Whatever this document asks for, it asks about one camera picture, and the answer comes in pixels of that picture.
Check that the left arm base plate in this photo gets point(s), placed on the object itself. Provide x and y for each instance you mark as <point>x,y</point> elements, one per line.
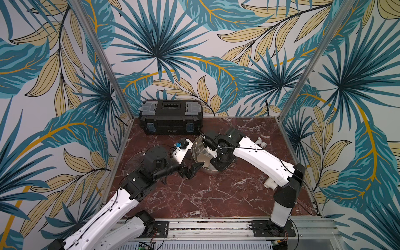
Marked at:
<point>159,229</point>

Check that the black plastic toolbox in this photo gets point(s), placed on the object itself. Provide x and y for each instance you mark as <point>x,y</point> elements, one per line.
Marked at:
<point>169,117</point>

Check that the white PVC tee fitting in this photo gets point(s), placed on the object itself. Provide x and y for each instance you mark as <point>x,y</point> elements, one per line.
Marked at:
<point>270,184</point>

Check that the stainless steel pot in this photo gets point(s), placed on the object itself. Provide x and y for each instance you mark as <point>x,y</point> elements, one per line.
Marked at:
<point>196,149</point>

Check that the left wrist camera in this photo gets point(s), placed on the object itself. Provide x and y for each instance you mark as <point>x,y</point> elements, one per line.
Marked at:
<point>180,150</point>

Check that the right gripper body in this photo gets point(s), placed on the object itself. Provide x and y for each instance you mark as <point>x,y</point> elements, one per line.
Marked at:
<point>209,142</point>

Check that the white faucet pipe fitting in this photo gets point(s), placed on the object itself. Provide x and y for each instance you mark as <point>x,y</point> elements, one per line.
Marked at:
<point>260,143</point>

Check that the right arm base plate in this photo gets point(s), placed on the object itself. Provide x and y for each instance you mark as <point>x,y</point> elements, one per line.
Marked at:
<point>265,228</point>

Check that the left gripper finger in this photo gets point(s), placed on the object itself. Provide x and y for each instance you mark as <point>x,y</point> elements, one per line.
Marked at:
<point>185,172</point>
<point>194,168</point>

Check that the beige plastic ladle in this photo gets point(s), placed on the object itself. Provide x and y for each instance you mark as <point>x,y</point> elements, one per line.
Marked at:
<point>207,155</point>

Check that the glass pot lid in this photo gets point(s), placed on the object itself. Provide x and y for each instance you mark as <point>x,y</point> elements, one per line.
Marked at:
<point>133,163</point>

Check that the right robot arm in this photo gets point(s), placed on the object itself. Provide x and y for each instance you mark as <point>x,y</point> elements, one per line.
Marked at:
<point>284,178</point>

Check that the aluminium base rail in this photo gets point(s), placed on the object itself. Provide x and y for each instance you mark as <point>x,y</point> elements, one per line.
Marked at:
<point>312,233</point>

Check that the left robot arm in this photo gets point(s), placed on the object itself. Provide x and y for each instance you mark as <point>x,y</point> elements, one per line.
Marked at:
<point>97,234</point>

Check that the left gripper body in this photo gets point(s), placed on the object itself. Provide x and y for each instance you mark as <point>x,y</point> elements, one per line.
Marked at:
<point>167,171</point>

